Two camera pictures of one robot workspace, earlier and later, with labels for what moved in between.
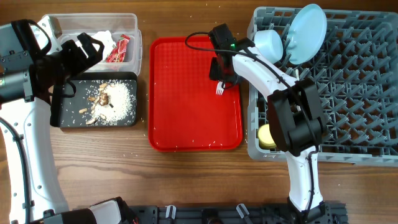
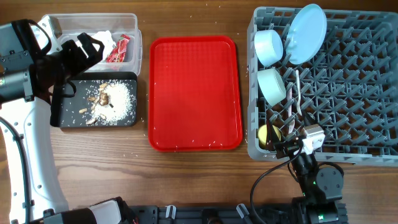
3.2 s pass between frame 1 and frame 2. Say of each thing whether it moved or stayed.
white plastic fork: moved
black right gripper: moved
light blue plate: stayed
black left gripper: stayed
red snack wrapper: stayed
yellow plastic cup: stayed
